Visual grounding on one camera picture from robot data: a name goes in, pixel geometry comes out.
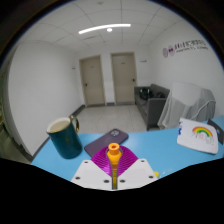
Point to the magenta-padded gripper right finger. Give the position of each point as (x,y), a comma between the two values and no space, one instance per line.
(136,173)

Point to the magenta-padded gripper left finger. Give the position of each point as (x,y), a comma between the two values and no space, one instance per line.
(95,173)

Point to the orange charger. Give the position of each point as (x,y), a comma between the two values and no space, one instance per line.
(114,151)

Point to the purple smartphone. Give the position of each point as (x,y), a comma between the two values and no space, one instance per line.
(105,140)

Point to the dark green mug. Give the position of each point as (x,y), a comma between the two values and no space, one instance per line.
(65,141)

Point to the grey sofa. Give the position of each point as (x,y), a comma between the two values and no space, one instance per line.
(151,108)

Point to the black bag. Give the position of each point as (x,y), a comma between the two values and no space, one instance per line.
(146,93)

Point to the white cloth-covered equipment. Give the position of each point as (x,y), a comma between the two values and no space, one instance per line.
(186,100)

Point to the beige door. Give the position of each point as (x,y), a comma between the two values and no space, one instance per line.
(124,78)
(92,81)

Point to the round ceiling light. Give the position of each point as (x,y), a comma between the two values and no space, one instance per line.
(109,29)

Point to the long ceiling light strip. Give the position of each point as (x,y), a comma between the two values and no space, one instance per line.
(103,28)

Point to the purple wall sign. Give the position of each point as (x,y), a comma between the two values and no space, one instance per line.
(185,48)

